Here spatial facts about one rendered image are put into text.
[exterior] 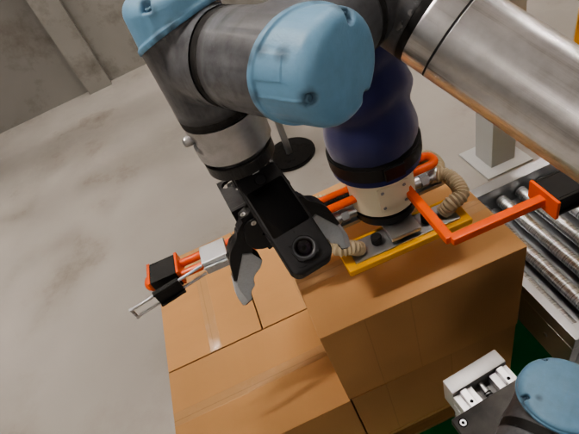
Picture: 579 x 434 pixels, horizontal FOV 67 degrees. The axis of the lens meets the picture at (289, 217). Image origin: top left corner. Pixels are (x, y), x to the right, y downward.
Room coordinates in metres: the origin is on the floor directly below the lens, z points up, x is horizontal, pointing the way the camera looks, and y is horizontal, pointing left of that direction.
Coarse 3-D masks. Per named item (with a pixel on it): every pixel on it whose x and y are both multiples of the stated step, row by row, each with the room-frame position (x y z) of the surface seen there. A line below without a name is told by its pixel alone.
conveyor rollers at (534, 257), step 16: (576, 208) 0.95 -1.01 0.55; (528, 224) 0.97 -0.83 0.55; (560, 224) 0.92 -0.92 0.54; (544, 240) 0.88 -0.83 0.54; (576, 240) 0.83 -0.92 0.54; (528, 256) 0.85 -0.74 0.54; (560, 256) 0.80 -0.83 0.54; (576, 256) 0.77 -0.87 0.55; (544, 272) 0.77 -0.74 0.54; (560, 272) 0.74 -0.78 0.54; (576, 272) 0.72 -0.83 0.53; (560, 288) 0.69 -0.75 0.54; (576, 288) 0.66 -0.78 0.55; (576, 304) 0.62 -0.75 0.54
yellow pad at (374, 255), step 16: (432, 208) 0.76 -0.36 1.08; (448, 224) 0.70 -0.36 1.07; (464, 224) 0.68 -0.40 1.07; (368, 240) 0.75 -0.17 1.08; (384, 240) 0.72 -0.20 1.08; (400, 240) 0.71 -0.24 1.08; (416, 240) 0.69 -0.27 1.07; (432, 240) 0.68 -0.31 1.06; (352, 256) 0.72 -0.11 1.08; (368, 256) 0.70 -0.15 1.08; (384, 256) 0.68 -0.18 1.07; (352, 272) 0.68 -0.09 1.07
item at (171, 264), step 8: (176, 256) 0.84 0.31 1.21; (152, 264) 0.84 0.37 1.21; (160, 264) 0.83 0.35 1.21; (168, 264) 0.82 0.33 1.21; (176, 264) 0.81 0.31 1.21; (152, 272) 0.82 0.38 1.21; (160, 272) 0.80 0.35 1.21; (168, 272) 0.79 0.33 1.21; (176, 272) 0.78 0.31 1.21; (152, 280) 0.79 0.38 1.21; (160, 280) 0.78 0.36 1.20; (168, 280) 0.78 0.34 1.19; (184, 280) 0.78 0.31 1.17; (152, 288) 0.78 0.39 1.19
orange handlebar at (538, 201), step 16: (432, 160) 0.81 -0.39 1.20; (336, 192) 0.84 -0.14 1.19; (416, 192) 0.73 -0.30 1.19; (336, 208) 0.79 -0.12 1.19; (512, 208) 0.57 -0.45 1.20; (528, 208) 0.56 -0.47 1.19; (432, 224) 0.62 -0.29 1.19; (480, 224) 0.57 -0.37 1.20; (496, 224) 0.56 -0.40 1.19; (224, 240) 0.84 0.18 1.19; (448, 240) 0.57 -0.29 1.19; (464, 240) 0.56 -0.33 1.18; (192, 256) 0.83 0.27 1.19
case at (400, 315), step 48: (432, 192) 0.94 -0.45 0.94; (480, 240) 0.71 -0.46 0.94; (336, 288) 0.74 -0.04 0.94; (384, 288) 0.68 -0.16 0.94; (432, 288) 0.63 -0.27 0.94; (480, 288) 0.63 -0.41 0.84; (336, 336) 0.62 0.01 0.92; (384, 336) 0.62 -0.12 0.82; (432, 336) 0.63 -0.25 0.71; (480, 336) 0.63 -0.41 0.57
